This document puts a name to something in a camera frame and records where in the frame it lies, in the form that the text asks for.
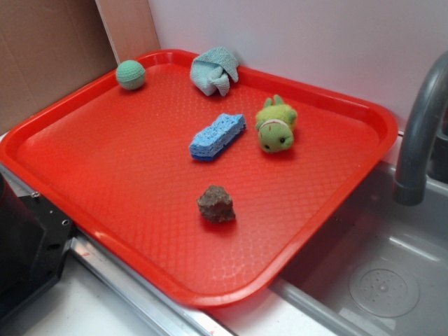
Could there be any blue sponge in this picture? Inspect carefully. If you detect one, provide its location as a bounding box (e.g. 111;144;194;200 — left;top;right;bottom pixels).
189;113;246;162

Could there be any green plush animal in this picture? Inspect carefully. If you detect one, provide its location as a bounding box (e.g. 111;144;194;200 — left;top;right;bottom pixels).
255;94;298;153

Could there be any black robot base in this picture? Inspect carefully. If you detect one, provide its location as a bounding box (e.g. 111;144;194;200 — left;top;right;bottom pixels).
1;177;74;324

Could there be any brown rock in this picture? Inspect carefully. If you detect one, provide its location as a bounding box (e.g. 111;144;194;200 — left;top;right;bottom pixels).
197;185;236;224

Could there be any light blue folded cloth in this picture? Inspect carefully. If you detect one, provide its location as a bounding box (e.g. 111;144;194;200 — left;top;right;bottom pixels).
190;46;239;97

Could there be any red plastic tray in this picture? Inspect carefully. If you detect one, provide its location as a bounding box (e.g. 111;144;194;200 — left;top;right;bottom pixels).
1;50;398;308

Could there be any green dimpled ball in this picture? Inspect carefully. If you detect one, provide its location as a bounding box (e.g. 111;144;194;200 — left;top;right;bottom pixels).
115;60;146;90

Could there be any light wooden board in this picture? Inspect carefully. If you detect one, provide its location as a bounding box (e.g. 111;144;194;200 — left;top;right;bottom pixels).
95;0;160;63

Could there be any grey faucet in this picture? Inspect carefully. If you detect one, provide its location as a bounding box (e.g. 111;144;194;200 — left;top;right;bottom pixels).
393;52;447;206

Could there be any grey plastic sink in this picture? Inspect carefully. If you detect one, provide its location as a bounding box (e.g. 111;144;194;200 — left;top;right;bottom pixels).
272;163;447;335

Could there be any brown cardboard panel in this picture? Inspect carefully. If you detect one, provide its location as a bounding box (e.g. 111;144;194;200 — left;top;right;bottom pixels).
1;1;116;133

